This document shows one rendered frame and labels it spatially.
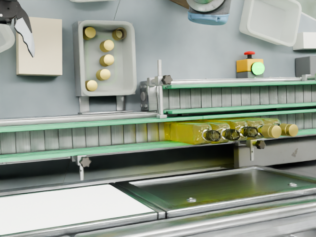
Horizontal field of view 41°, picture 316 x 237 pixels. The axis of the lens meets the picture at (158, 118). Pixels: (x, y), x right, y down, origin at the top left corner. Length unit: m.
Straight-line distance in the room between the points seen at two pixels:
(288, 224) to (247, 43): 0.90
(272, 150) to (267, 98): 0.18
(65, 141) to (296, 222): 0.66
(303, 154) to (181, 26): 0.63
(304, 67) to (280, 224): 0.95
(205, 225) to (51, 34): 0.73
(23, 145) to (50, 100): 0.20
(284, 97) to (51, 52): 0.81
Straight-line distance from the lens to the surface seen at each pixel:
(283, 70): 1.73
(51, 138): 1.22
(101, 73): 1.32
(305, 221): 0.91
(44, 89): 1.34
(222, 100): 1.41
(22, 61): 1.26
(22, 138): 1.21
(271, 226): 0.87
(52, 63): 1.27
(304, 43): 1.73
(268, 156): 1.53
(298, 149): 1.61
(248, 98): 1.47
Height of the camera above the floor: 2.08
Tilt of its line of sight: 66 degrees down
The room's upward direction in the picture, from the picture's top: 95 degrees clockwise
